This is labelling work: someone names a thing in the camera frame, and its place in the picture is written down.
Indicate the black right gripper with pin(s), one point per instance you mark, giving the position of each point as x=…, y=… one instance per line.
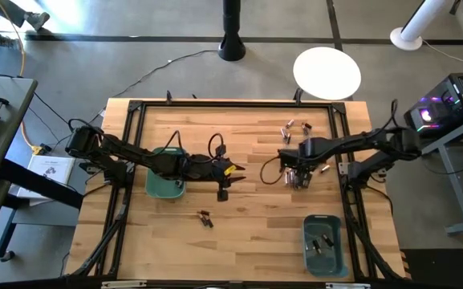
x=295, y=158

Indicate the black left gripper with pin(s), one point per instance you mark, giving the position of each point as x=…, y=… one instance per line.
x=207, y=168

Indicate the green plastic bin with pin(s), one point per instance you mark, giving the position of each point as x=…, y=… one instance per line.
x=163, y=190

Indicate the blue-green plastic bin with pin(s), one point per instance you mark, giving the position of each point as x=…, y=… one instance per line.
x=327, y=265

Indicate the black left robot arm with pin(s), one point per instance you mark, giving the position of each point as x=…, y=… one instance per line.
x=135, y=154

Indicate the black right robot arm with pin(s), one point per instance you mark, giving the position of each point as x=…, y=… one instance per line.
x=355, y=142

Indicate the yellow tape tag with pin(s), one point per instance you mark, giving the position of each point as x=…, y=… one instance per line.
x=230, y=170

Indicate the black table clamp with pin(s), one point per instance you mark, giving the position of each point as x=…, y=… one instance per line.
x=297, y=95
x=169, y=97

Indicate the white round disc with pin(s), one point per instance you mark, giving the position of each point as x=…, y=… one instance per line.
x=327, y=74

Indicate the black stand pole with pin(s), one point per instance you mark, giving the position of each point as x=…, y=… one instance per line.
x=231, y=40

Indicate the black computer tower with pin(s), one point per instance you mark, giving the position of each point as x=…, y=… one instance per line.
x=447, y=104

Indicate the grey side table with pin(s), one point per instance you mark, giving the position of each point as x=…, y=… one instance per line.
x=457, y=188

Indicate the white pole stand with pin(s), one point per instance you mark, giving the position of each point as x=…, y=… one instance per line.
x=409, y=34

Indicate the black hazard-striped mat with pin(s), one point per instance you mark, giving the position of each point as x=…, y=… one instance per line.
x=439, y=269

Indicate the white booklet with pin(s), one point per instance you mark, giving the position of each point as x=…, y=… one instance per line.
x=52, y=168

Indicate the person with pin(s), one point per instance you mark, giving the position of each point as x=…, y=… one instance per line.
x=36, y=19

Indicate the black table frame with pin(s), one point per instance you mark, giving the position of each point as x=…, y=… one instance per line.
x=235, y=104

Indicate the silver metal bracket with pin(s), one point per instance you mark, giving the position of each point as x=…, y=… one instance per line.
x=347, y=286
x=123, y=284

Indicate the black desk frame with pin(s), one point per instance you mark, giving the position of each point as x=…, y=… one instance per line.
x=38, y=182

